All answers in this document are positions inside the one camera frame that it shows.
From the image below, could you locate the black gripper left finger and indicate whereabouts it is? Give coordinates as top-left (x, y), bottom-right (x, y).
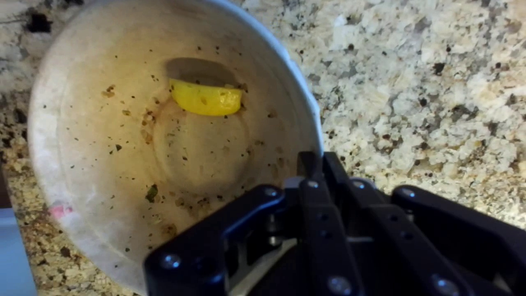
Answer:
top-left (143, 153), bottom-right (363, 296)

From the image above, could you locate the beige ceramic bowl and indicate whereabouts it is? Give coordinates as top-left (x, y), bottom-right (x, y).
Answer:
top-left (27, 0), bottom-right (322, 294)

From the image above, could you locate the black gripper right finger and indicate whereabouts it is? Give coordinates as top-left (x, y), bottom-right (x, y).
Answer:
top-left (323, 153), bottom-right (526, 296)

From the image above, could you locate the yellow lemon wedge in bowl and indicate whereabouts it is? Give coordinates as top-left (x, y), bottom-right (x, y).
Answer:
top-left (170, 80), bottom-right (241, 117)

